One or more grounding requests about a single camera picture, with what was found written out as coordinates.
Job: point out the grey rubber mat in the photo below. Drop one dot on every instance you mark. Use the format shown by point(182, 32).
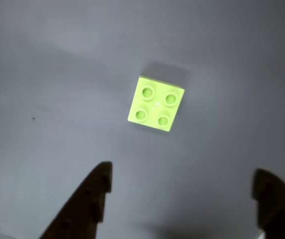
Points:
point(57, 74)

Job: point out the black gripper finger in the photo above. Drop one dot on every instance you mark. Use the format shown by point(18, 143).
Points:
point(281, 211)
point(80, 211)

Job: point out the green lego block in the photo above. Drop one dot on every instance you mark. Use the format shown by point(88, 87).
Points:
point(154, 104)

